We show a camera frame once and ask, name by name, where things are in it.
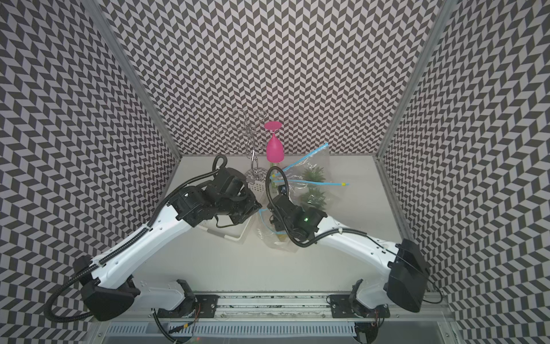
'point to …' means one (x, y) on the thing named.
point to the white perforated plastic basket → (235, 231)
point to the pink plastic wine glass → (275, 150)
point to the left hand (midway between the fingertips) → (263, 208)
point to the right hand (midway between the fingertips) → (283, 218)
